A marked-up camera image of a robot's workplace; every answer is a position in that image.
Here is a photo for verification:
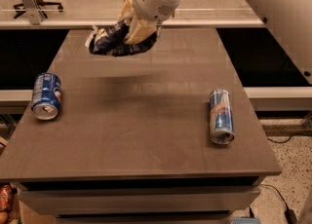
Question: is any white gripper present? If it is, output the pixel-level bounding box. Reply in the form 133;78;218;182
118;0;179;45

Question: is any blue chip bag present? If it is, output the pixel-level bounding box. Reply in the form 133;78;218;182
85;19;158;56

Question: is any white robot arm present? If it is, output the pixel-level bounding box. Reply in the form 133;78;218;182
120;0;312;81

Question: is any blue pepsi can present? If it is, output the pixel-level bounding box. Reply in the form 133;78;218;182
30;73;61;120

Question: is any red bull can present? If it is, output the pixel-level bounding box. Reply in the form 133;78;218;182
210;89;235;145

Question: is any red snack bag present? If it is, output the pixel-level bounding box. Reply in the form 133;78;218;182
0;185;13;211

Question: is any grey table drawer unit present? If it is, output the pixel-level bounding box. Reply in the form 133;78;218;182
19;186;260;217

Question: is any left metal railing bracket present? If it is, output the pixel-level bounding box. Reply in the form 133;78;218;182
21;0;44;25

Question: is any black floor cable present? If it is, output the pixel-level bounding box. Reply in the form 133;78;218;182
259;131;312;224

